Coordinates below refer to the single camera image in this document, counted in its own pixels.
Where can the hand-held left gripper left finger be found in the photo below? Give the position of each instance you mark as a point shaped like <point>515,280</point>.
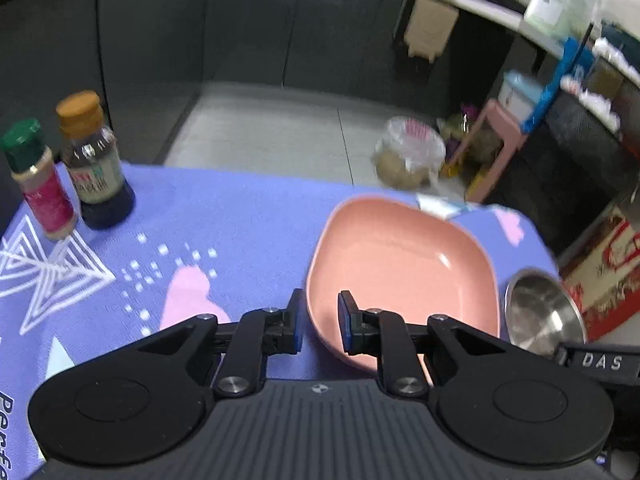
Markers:
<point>297,330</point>

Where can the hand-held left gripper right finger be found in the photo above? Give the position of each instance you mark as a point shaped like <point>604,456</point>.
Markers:
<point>344,325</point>

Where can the stainless steel plate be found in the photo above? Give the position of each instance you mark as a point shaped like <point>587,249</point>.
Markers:
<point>540,310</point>

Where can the pink square plate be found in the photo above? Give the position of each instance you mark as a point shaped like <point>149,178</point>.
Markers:
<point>400,260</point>

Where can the red gift bag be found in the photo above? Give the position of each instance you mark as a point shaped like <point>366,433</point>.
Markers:
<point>610,270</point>

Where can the purple printed tablecloth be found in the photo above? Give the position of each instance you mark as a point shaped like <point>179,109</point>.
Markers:
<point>200,240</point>

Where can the black mesh storage rack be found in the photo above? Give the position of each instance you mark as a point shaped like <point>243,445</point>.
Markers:
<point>575,170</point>

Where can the pink stool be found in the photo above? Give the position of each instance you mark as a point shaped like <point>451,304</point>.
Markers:
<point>492,170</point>

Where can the cooking oil bottle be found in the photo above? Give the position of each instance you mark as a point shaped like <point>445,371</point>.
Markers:
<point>460,135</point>

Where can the brown-capped soy sauce bottle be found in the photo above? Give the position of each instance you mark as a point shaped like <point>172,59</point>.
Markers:
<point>97,185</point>

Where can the crumpled white plastic bag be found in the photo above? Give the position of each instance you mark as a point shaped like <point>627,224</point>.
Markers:
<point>620,60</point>
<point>590,97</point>

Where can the blue-lidded white container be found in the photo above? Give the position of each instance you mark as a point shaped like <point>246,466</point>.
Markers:
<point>517,95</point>

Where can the green-capped spice bottle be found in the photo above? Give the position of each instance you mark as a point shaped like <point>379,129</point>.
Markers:
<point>42,195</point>

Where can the blue plastic bag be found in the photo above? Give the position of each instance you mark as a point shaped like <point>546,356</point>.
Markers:
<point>570,60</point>

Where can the beige hanging waste bin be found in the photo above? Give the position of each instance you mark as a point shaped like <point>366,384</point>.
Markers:
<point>430,25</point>

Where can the dark kitchen cabinets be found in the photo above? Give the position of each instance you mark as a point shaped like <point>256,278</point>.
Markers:
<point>150,35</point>

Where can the white appliance under plastic cover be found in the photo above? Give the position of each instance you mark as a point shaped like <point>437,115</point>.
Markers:
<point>555,0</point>

